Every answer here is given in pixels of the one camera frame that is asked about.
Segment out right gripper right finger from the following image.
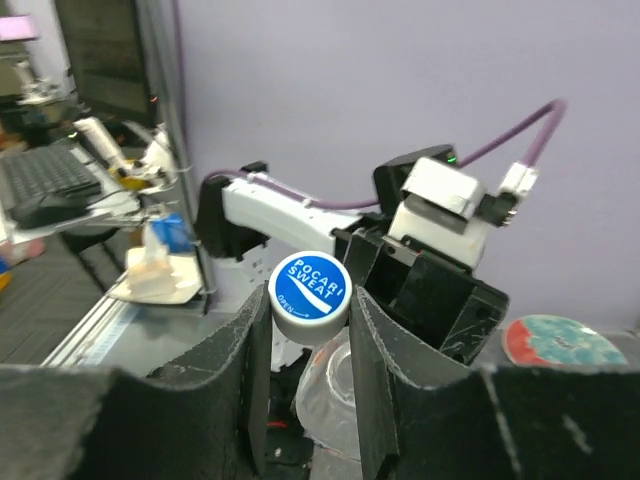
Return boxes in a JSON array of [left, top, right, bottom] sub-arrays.
[[350, 288, 639, 479]]

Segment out clear Pocari Sweat bottle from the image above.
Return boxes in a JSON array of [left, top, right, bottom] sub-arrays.
[[295, 328, 360, 460]]

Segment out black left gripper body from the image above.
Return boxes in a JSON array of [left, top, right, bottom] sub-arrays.
[[334, 227, 509, 364]]

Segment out red teal floral plate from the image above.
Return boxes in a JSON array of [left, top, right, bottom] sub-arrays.
[[502, 314, 628, 366]]

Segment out black keyboard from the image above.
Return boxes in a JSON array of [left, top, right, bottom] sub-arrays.
[[1, 145, 102, 202]]

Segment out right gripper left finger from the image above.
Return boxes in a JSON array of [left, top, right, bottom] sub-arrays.
[[1, 287, 271, 479]]

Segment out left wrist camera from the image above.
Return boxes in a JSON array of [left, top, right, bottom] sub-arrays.
[[388, 157, 538, 270]]

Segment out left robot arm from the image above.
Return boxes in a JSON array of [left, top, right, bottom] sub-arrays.
[[195, 144, 517, 365]]

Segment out blue white Pocari cap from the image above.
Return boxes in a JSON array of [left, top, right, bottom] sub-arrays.
[[268, 251, 353, 346]]

